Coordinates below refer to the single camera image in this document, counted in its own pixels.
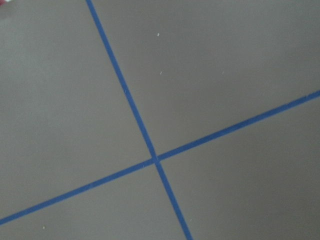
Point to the brown paper table mat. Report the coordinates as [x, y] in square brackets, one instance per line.
[159, 119]

